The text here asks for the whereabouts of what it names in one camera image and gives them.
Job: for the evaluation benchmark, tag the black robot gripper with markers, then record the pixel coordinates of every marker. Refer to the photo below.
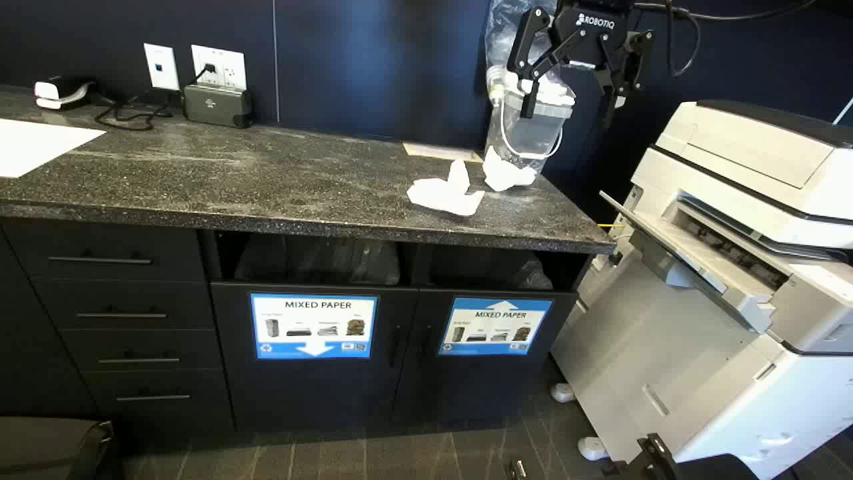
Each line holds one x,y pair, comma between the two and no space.
586,36

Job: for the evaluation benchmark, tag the black recycling bin cabinet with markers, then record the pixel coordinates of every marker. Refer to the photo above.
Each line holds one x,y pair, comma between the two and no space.
407,383

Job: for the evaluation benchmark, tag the clear plastic bag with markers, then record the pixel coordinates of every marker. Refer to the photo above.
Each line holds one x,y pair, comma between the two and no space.
502,25

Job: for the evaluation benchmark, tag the large white office printer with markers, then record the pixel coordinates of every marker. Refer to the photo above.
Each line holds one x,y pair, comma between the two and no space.
720,320

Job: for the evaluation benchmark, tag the right mixed paper sign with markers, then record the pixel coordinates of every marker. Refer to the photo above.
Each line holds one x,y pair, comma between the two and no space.
490,325

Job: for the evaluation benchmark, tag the mixed paper sign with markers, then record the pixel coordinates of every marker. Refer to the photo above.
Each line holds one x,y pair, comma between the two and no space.
490,325
313,325

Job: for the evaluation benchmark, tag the black power adapter box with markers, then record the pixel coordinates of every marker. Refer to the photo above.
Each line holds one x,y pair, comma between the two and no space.
217,105

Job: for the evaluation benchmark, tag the left mixed paper sign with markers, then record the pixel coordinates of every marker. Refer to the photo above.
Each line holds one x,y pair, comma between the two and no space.
313,325

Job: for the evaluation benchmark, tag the white stapler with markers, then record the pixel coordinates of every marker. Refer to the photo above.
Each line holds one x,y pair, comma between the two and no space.
59,95

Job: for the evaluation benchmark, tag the black drawer cabinet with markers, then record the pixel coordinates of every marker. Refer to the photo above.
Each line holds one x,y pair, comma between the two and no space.
132,307

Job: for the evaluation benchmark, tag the flat white paper sheet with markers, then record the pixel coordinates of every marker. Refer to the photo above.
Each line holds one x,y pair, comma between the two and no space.
33,145

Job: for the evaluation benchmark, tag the white wall outlet plate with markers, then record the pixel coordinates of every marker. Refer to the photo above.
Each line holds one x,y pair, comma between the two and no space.
219,68

